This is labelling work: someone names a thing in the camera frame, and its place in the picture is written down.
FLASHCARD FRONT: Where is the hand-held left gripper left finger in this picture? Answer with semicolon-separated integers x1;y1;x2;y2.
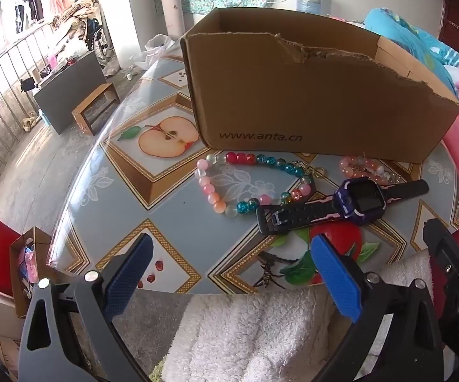
18;233;154;382

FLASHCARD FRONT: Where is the dark hanging jacket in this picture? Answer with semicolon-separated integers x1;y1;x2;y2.
15;0;43;32

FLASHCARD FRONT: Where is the wheelchair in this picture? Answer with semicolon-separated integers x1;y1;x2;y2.
82;18;115;68

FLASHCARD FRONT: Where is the pile of bedding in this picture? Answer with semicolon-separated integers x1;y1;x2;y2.
52;0;103;32

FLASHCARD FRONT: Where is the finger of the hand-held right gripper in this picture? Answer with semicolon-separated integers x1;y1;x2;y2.
422;218;459;287

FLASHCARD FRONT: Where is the white plastic bag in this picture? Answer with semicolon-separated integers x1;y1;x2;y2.
134;34;174;68

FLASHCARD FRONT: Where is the blue blanket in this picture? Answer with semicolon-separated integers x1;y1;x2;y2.
364;7;459;100

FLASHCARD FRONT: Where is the white paper roll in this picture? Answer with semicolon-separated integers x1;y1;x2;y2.
159;0;186;40

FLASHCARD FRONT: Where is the brown paper bag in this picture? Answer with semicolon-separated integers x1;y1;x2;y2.
10;227;53;319

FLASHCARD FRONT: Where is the pink bead bracelet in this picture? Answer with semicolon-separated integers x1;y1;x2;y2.
340;156;399;186

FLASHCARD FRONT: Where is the wooden stool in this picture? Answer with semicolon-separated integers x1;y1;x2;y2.
71;83;121;136

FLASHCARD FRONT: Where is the brown cardboard box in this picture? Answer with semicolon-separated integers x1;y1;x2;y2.
180;7;459;165

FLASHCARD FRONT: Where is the multicolour bead bracelet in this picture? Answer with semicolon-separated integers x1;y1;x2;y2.
194;152;314;216

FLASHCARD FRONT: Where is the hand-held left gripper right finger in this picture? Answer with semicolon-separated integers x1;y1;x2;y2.
310;234;445;382

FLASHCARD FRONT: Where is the white fluffy towel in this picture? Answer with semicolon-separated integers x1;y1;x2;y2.
161;251;433;382

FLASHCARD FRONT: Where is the purple smart watch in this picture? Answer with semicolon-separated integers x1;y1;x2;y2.
256;178;430;235

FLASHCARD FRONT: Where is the grey cabinet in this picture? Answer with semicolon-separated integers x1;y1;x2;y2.
34;51;107;135

